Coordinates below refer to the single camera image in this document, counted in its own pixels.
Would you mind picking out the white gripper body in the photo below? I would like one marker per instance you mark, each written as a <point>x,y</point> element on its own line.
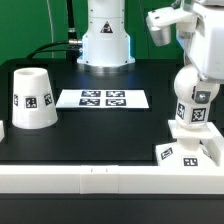
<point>204,47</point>

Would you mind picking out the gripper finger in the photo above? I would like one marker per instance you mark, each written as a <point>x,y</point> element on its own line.
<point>202,94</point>

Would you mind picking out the white lamp bulb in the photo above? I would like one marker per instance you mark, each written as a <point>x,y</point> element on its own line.
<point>187,114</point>

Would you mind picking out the white lamp base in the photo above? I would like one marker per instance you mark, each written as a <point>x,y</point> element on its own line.
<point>186,151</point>

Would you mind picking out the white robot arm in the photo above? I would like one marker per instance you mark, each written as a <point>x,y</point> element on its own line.
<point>106,45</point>

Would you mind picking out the white lamp shade cone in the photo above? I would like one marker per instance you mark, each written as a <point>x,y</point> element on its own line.
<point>33,102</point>

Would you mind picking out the white marker sheet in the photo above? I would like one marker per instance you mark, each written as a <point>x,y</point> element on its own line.
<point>87,98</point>

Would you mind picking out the white front fence bar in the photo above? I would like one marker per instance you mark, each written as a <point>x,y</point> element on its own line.
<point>110,180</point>

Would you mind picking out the white left fence bar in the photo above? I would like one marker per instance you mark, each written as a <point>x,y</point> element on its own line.
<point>2,133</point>

